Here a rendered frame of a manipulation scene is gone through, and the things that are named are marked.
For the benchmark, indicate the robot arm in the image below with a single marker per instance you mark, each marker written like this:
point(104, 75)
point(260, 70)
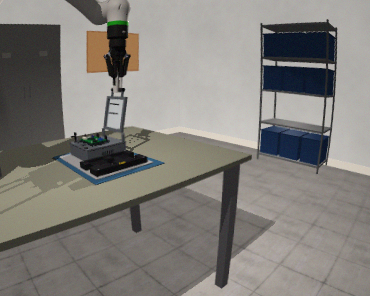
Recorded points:
point(113, 12)

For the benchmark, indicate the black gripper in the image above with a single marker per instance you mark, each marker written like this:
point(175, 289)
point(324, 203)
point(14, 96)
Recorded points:
point(117, 55)

